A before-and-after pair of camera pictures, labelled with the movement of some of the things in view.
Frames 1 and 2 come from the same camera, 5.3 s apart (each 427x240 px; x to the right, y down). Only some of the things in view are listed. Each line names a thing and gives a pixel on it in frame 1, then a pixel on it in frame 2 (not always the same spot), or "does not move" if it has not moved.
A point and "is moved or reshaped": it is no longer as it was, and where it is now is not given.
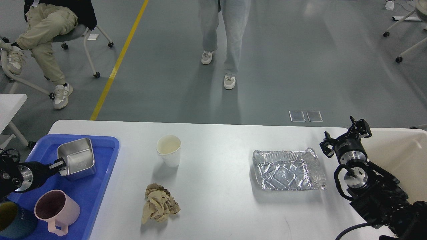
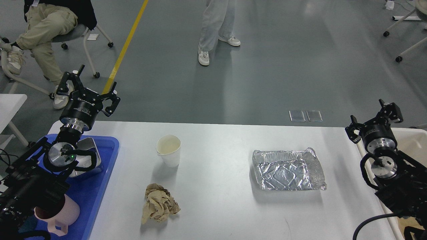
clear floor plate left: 297,116 does not move
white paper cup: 169,146 does not move
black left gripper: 34,173 → 82,109
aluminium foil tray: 288,170 does not move
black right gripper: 348,149 → 377,133
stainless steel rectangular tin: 79,156 is moved or reshaped
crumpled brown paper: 158,204 does not move
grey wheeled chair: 80,32 does not move
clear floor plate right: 314,116 does not move
